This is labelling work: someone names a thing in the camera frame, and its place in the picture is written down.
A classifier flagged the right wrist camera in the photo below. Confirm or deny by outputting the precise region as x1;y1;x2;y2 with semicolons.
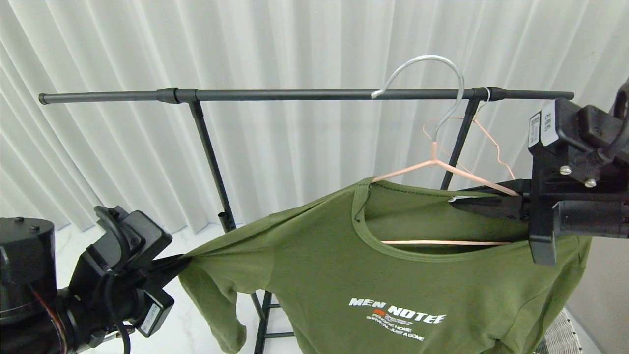
555;97;629;190

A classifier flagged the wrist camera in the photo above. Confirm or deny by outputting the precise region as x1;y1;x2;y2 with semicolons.
69;206;173;308
555;97;629;190

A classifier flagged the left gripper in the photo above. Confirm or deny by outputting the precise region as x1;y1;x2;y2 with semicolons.
59;254;191;352

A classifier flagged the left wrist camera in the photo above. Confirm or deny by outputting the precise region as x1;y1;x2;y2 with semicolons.
69;206;173;308

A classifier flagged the white curtain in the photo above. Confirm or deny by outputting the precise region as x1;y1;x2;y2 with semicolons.
0;0;629;234

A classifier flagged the black clothes rack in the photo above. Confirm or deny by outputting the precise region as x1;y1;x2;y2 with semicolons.
38;87;574;354

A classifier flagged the pink clothes hanger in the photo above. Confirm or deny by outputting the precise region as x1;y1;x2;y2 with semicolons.
371;54;521;246
423;101;515;180

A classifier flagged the white laundry basket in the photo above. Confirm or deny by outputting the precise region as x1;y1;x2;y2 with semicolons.
533;307;590;354

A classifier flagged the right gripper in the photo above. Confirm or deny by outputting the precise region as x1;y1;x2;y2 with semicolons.
448;97;629;266

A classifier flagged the green long-sleeved shirt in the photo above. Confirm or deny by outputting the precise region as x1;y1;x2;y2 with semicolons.
178;177;593;354

